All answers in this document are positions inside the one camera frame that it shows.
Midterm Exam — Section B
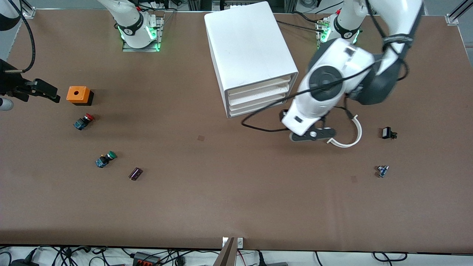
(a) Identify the aluminium profile post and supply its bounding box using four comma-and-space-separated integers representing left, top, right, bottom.
20, 0, 37, 18
445, 0, 473, 25

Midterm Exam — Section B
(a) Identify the brown angled post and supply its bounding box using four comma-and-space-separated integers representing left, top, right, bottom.
213, 237, 236, 266

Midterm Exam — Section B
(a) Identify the red push button switch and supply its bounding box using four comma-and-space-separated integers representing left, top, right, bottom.
73, 113, 95, 130

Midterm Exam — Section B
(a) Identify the black looped floor cable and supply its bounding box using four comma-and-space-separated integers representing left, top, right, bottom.
372, 252, 408, 262

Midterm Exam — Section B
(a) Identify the orange button enclosure box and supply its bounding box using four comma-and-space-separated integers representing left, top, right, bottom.
67, 86, 94, 106

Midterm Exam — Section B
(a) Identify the white drawer cabinet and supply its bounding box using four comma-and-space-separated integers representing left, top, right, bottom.
204, 1, 299, 119

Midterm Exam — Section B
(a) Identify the black table cable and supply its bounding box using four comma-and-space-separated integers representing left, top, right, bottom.
275, 19, 326, 34

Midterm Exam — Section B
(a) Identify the white plastic drawer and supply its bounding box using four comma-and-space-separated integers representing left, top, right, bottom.
225, 74, 298, 97

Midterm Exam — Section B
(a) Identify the green push button switch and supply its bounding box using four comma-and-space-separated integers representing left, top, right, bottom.
95, 151, 117, 168

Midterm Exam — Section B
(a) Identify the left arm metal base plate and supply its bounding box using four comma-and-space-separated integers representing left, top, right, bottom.
317, 17, 357, 50

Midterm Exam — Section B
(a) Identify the black velcro cable strap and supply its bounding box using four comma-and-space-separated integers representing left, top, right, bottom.
382, 34, 413, 47

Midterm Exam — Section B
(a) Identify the black power strip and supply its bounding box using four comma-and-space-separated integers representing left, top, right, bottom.
133, 252, 160, 266

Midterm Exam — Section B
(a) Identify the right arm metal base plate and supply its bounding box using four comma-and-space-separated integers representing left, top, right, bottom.
122, 16, 164, 52

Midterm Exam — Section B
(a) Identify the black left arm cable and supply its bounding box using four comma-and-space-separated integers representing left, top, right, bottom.
241, 0, 411, 133

